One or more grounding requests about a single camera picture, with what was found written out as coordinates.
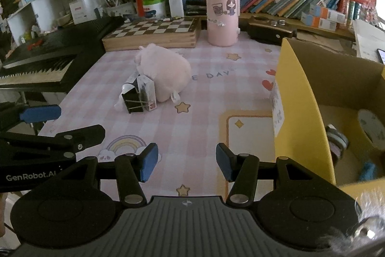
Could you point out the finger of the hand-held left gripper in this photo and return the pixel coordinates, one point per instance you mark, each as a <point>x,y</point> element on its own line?
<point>39,114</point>
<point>90,136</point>

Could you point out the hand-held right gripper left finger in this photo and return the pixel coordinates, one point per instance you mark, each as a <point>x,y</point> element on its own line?
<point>149,162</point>

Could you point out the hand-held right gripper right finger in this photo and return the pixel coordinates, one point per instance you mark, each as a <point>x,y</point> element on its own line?
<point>225,163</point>

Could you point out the pink plush pig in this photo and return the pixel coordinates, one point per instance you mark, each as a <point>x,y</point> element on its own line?
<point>162,70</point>

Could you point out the yellow cardboard box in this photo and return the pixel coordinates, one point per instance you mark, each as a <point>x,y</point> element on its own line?
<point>297,100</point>

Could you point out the small blue plastic object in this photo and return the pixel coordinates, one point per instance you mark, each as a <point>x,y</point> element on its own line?
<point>368,172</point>

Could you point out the yellow tape roll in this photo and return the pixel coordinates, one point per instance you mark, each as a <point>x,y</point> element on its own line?
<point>367,121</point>

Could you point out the pink checked cloth desktop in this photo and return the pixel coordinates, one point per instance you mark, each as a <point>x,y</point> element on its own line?
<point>195,124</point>

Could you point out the white desk mat yellow border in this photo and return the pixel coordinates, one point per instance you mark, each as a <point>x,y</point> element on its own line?
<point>252,148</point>

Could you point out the black electronic keyboard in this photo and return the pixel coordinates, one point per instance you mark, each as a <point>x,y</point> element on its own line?
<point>45,55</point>

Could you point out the black binder clip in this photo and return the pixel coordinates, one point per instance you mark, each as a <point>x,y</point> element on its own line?
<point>132,94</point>

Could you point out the small white card box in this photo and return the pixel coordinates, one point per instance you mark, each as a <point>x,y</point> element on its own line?
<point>149,91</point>

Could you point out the wooden chessboard box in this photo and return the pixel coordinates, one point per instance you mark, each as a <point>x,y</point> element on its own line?
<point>150,26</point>

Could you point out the pink cylinder container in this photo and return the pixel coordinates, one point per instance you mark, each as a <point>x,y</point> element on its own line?
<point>222,31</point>

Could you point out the pen holder with pens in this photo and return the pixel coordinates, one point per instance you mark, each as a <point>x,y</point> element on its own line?
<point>120,7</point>

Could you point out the black rectangular case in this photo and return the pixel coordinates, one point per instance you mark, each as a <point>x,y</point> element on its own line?
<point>270,31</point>

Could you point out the white green plastic tub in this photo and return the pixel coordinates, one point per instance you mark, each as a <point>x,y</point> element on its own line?
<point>154,8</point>

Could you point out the orange white small carton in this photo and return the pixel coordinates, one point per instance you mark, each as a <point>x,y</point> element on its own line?
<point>317,22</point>
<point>327,13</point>

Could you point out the white paper sheets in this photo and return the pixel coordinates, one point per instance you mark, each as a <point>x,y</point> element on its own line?
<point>367,40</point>

